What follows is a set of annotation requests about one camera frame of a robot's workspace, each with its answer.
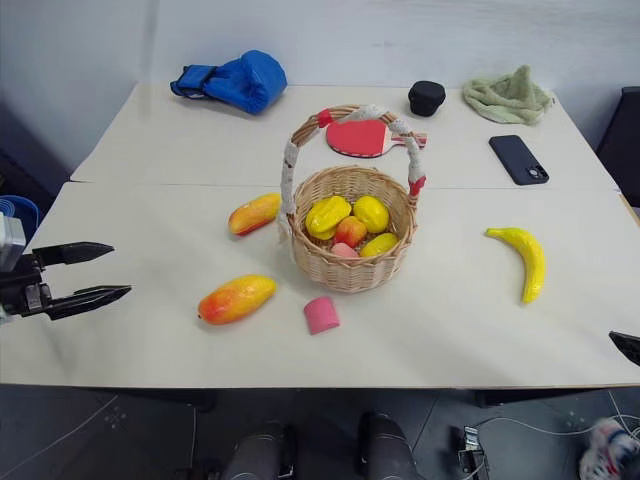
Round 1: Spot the pink cylinder block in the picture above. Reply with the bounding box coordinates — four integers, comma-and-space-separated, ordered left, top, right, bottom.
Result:
302, 295, 342, 336

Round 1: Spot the small yellow mango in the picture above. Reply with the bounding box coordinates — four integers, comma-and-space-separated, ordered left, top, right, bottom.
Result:
359, 231, 400, 259

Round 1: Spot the green fuzzy towel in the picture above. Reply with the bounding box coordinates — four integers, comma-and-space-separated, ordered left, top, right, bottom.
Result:
461, 64, 556, 126

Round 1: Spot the black floor device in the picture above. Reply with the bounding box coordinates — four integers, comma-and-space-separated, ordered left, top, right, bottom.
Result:
456, 424, 489, 475

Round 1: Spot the yellow banana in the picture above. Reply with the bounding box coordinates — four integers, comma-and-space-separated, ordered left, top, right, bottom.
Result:
484, 226, 548, 305

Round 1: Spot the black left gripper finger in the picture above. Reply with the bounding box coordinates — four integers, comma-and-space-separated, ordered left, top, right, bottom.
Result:
48, 284, 133, 322
32, 241, 116, 268

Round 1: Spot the dark rounded shape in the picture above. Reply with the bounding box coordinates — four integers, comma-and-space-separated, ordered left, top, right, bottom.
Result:
218, 421, 302, 480
356, 411, 422, 480

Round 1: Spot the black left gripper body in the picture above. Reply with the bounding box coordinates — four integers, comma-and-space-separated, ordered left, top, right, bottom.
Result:
0, 248, 54, 318

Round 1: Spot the white floor cable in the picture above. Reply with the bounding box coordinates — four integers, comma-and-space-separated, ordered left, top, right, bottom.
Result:
473, 388, 640, 439

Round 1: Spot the orange yellow mango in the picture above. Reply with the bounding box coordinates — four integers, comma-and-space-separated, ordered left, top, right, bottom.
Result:
227, 191, 283, 237
197, 273, 278, 327

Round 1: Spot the red yellow apple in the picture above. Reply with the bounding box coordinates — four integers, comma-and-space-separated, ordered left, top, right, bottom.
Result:
333, 215, 368, 249

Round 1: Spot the wicker basket with handle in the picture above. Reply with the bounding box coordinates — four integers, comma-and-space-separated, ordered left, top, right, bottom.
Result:
276, 103, 429, 295

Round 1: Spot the black smartphone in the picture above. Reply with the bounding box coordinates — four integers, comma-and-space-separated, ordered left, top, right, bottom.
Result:
488, 134, 551, 187

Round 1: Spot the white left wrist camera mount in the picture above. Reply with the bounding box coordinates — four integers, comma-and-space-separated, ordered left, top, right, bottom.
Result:
0, 211, 26, 274

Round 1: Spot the red table tennis paddle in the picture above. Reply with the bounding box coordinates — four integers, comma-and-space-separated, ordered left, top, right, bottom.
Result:
325, 118, 429, 159

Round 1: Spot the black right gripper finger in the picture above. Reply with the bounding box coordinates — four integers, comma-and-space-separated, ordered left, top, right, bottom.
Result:
608, 330, 640, 367

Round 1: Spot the white red blue shoe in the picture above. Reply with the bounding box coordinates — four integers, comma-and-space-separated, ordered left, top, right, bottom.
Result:
578, 417, 633, 480

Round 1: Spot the blue boxing glove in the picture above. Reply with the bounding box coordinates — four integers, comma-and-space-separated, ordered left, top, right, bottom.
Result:
169, 49, 289, 116

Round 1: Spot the blue round object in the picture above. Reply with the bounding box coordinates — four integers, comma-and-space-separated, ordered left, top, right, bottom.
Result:
0, 195, 42, 247

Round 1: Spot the black round case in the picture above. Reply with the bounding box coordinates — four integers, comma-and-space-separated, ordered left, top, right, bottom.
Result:
407, 80, 447, 118

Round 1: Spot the yellow starfruit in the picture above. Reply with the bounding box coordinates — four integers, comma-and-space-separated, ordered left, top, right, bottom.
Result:
352, 195, 391, 234
305, 195, 353, 241

